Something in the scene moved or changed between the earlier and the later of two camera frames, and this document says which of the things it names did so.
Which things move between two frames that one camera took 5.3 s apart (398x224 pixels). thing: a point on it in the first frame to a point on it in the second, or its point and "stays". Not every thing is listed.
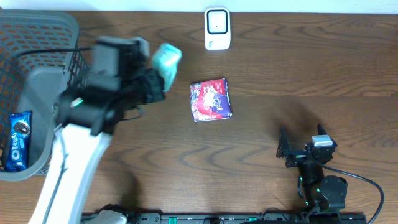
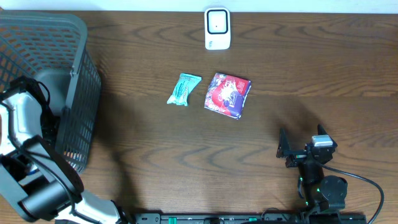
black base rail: [297, 218] stays
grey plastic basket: [39, 51] stays
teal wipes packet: [165, 60] to [185, 84]
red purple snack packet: [210, 100] to [227, 94]
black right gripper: [296, 157] stays
